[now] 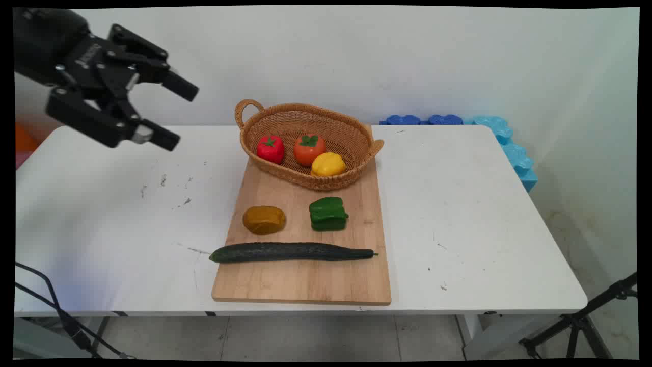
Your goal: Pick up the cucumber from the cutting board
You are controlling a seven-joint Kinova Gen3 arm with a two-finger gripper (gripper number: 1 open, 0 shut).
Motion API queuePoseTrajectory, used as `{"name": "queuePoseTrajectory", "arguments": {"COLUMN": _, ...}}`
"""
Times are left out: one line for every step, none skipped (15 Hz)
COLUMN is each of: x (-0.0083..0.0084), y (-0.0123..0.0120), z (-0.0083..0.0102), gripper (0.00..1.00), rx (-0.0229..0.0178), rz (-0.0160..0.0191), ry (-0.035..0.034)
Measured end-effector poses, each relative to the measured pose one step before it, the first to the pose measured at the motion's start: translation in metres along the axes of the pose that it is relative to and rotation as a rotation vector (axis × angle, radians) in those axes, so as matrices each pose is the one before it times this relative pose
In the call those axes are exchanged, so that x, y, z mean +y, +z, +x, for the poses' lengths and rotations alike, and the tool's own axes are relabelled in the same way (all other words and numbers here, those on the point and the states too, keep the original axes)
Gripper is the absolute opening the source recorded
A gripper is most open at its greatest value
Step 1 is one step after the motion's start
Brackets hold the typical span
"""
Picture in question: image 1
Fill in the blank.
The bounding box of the wooden cutting board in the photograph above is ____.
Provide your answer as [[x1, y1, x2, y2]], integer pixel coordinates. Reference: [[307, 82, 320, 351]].
[[211, 125, 392, 306]]

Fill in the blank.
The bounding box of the white table leg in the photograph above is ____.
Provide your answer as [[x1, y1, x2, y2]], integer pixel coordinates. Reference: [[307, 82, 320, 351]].
[[455, 313, 482, 355]]

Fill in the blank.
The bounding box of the black tripod stand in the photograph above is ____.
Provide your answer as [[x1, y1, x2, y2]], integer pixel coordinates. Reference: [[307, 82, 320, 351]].
[[519, 272, 638, 360]]

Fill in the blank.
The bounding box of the grey metal table leg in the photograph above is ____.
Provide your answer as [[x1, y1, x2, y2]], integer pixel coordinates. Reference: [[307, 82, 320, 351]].
[[90, 316, 111, 353]]

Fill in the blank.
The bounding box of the black cable with connector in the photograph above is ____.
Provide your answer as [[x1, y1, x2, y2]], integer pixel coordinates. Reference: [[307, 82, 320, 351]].
[[14, 262, 102, 359]]

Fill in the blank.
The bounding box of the orange-red toy tomato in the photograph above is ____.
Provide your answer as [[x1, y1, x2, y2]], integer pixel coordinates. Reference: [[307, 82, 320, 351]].
[[293, 134, 327, 167]]

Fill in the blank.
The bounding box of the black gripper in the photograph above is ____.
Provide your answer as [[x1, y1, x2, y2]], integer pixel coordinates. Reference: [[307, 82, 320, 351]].
[[14, 8, 200, 152]]

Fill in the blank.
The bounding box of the light blue foam tile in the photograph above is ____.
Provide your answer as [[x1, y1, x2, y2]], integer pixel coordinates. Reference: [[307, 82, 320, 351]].
[[463, 116, 538, 193]]

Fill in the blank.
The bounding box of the orange object behind table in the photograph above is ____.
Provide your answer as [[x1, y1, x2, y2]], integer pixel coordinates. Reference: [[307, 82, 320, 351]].
[[15, 124, 39, 153]]

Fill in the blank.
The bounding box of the woven wicker basket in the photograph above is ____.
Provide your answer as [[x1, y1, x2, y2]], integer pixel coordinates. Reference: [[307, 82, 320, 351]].
[[234, 99, 385, 192]]

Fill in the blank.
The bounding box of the brown toy potato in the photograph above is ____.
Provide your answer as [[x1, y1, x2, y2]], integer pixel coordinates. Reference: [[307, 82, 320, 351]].
[[242, 205, 286, 235]]

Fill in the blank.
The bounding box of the thin black cable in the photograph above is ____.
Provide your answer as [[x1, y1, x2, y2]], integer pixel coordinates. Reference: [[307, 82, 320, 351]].
[[14, 282, 136, 360]]

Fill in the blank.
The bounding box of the dark green cucumber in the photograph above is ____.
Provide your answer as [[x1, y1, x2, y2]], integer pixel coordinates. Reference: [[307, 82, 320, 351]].
[[209, 242, 379, 264]]

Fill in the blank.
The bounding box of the yellow lemon toy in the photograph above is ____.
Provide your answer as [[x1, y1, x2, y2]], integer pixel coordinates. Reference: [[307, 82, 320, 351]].
[[311, 152, 346, 178]]

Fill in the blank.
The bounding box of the red toy strawberry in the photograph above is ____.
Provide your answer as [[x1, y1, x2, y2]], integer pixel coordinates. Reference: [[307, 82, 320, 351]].
[[256, 134, 285, 165]]

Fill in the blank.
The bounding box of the green toy bell pepper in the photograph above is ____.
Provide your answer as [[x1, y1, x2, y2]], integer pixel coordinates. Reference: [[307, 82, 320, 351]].
[[309, 197, 349, 232]]

